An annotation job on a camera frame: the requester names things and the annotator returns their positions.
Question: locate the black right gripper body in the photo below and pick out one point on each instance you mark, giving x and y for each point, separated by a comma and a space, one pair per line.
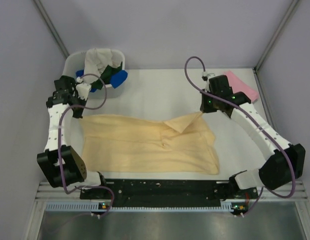
208, 104

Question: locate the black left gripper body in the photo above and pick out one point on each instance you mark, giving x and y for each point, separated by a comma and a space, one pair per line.
77, 112

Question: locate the cream yellow t shirt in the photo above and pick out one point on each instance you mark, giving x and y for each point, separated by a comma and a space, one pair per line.
116, 143

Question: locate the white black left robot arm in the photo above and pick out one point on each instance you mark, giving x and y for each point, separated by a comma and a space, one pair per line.
60, 163

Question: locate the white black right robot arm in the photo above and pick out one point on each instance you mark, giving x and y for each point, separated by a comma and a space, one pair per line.
284, 161

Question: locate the folded pink t shirt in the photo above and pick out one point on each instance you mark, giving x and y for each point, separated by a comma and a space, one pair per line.
239, 86

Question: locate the white laundry basket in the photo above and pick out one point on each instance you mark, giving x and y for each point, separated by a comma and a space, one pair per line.
76, 62

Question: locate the dark green t shirt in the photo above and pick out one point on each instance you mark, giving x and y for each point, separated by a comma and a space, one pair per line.
106, 77

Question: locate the white crumpled t shirt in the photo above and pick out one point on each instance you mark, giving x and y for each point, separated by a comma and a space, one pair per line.
97, 59

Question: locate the blue t shirt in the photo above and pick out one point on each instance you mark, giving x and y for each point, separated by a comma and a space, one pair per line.
116, 80

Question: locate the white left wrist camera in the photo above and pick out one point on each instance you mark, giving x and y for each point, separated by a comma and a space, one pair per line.
83, 89

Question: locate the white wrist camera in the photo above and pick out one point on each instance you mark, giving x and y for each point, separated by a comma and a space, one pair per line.
205, 75
83, 89

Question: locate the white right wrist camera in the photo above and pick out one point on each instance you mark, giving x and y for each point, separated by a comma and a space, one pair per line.
205, 75

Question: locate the right aluminium table edge rail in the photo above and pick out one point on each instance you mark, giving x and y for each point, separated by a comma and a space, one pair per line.
264, 100

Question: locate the left aluminium corner post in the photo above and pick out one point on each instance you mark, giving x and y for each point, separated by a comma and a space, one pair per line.
51, 27

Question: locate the aluminium corner post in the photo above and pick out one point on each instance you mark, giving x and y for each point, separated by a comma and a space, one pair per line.
288, 15
51, 27

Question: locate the white slotted cable duct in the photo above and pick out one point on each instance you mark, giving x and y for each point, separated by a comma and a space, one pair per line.
99, 207

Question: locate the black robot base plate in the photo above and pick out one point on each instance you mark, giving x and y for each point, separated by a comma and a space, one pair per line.
175, 193

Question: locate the right aluminium corner post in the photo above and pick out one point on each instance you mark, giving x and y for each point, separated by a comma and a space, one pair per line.
288, 15

